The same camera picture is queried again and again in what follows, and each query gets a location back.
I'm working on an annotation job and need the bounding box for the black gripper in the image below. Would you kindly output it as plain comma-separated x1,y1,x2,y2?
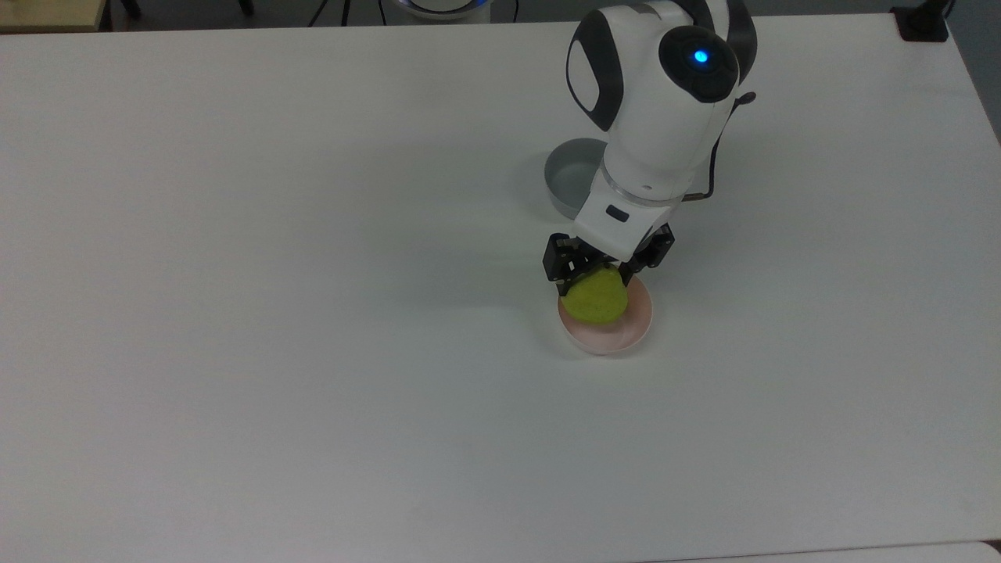
543,222,676,288

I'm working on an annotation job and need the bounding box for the wooden board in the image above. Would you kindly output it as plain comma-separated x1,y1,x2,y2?
0,0,109,34

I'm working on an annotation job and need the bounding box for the white robot base ring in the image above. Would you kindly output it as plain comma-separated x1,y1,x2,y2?
381,0,496,22

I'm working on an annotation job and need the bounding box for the pink plastic bowl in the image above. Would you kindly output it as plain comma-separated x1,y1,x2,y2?
556,273,655,357

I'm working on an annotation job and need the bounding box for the grey plastic bowl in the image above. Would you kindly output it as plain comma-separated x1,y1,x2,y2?
543,138,612,222

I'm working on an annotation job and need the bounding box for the black clamp base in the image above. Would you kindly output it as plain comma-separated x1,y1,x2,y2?
891,0,957,43

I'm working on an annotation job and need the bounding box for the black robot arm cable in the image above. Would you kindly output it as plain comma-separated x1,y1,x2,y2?
679,91,759,204

